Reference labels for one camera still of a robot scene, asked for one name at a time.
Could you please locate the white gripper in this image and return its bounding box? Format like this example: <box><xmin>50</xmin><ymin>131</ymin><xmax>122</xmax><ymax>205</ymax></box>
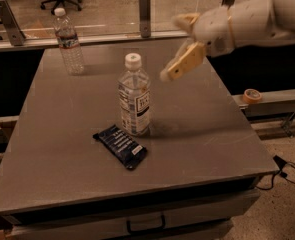
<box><xmin>160</xmin><ymin>6</ymin><xmax>235</xmax><ymax>82</ymax></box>

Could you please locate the clear bottle with blue label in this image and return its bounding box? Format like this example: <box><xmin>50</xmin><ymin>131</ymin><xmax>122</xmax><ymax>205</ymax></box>
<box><xmin>118</xmin><ymin>53</ymin><xmax>150</xmax><ymax>136</ymax></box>

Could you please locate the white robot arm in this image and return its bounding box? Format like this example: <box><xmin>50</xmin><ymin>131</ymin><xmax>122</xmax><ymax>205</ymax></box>
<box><xmin>160</xmin><ymin>0</ymin><xmax>295</xmax><ymax>82</ymax></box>

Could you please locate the clear bottle with red label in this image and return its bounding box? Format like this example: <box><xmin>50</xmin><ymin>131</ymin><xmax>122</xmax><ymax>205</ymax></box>
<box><xmin>53</xmin><ymin>8</ymin><xmax>85</xmax><ymax>75</ymax></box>

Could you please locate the dark blue rxbar wrapper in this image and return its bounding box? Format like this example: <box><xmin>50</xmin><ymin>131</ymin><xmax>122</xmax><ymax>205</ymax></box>
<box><xmin>93</xmin><ymin>125</ymin><xmax>147</xmax><ymax>170</ymax></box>

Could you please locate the orange tape roll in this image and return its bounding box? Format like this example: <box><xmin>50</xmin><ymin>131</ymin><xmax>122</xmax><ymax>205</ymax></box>
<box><xmin>243</xmin><ymin>89</ymin><xmax>262</xmax><ymax>104</ymax></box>

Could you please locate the grey table drawer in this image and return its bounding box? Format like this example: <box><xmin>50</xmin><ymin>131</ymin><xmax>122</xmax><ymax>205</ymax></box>
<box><xmin>6</xmin><ymin>189</ymin><xmax>259</xmax><ymax>240</ymax></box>

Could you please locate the middle metal bracket post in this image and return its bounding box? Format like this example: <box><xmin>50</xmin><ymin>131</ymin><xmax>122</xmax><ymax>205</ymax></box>
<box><xmin>139</xmin><ymin>0</ymin><xmax>151</xmax><ymax>38</ymax></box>

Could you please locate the metal side rail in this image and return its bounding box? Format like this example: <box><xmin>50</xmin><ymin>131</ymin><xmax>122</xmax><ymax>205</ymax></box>
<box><xmin>233</xmin><ymin>89</ymin><xmax>295</xmax><ymax>117</ymax></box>

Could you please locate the left metal bracket post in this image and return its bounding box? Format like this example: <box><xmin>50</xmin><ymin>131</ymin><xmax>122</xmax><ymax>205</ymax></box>
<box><xmin>0</xmin><ymin>0</ymin><xmax>26</xmax><ymax>46</ymax></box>

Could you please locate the black floor cable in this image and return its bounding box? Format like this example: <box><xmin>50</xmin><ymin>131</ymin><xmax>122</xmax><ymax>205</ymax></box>
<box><xmin>255</xmin><ymin>155</ymin><xmax>295</xmax><ymax>192</ymax></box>

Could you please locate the black drawer handle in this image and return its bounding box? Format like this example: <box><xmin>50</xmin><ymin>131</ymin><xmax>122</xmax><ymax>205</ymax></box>
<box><xmin>126</xmin><ymin>215</ymin><xmax>166</xmax><ymax>235</ymax></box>

